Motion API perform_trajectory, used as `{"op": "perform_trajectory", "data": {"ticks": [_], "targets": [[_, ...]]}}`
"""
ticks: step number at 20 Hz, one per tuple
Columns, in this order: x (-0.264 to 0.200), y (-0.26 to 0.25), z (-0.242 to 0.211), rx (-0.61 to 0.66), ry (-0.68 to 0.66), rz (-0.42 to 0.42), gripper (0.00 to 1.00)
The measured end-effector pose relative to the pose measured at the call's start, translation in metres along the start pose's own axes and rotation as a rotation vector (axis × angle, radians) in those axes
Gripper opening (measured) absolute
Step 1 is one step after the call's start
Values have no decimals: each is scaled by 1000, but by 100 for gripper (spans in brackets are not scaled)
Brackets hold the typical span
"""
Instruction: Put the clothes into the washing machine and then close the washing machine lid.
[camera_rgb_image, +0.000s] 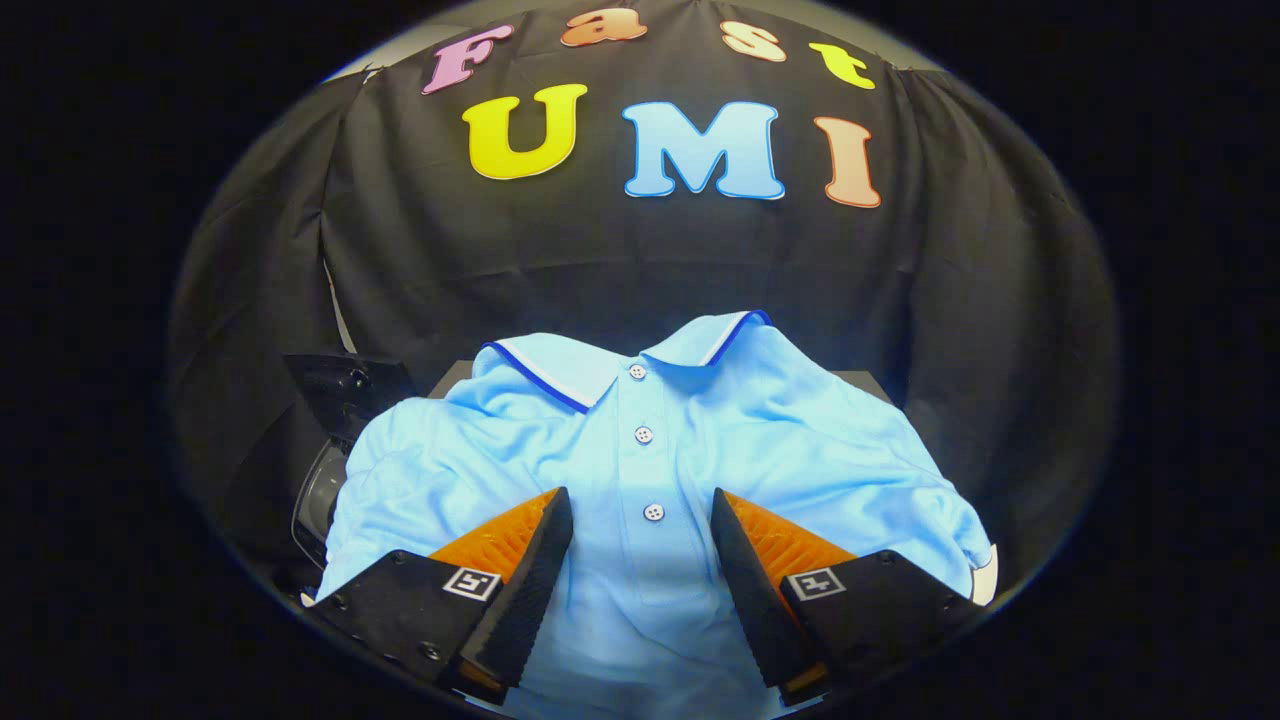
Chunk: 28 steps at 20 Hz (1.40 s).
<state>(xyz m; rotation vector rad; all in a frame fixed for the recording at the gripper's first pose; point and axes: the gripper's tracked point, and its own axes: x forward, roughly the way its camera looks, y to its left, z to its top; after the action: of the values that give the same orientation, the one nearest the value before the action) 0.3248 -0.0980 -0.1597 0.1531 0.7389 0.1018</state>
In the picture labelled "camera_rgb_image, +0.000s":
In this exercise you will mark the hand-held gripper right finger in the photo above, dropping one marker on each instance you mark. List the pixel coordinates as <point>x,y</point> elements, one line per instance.
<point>760,610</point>

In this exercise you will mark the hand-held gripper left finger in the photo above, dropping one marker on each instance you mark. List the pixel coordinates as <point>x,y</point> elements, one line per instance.
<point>525,600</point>

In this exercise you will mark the light blue polo shirt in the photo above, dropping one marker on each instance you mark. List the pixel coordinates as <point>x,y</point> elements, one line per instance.
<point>800,450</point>

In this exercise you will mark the black backdrop cloth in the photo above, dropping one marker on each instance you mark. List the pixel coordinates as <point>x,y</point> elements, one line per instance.
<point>640,260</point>

